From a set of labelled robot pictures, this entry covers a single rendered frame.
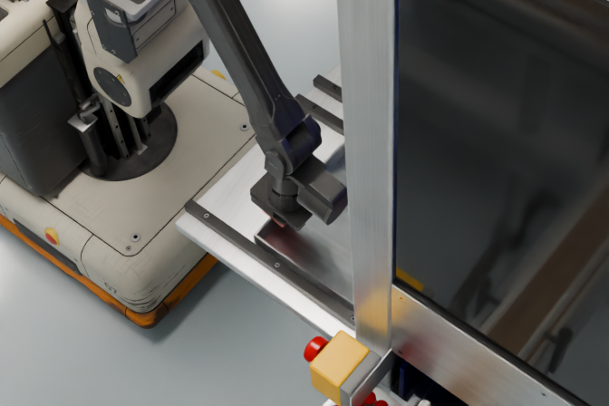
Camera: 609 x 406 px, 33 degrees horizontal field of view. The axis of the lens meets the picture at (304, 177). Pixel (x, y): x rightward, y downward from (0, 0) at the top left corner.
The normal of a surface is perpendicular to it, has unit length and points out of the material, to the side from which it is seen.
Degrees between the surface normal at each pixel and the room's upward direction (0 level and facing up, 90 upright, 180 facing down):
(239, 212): 0
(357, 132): 90
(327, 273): 0
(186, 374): 0
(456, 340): 90
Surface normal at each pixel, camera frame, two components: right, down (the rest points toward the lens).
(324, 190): 0.15, -0.46
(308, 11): -0.07, -0.57
